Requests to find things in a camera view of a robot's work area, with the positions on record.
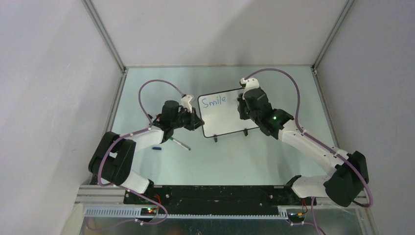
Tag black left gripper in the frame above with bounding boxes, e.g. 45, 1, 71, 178
171, 106, 204, 131

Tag small black framed whiteboard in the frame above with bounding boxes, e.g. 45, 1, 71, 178
197, 88, 258, 138

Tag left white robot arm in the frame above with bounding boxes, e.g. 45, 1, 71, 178
88, 100, 204, 204

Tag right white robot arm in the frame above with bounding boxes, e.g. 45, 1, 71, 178
237, 88, 369, 207

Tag green capped whiteboard marker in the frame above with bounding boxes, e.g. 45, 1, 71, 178
170, 137, 191, 151

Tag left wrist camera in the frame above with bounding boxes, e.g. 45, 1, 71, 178
181, 94, 195, 113

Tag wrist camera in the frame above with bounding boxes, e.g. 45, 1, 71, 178
239, 78, 260, 97
181, 94, 195, 113

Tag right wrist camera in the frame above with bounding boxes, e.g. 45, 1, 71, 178
239, 78, 260, 97

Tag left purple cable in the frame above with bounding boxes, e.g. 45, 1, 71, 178
97, 79, 185, 226

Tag purple cable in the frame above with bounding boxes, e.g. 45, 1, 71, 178
97, 79, 185, 226
243, 68, 374, 235

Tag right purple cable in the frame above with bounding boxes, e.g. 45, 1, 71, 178
243, 68, 374, 235

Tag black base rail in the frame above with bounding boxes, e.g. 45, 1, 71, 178
124, 185, 317, 216

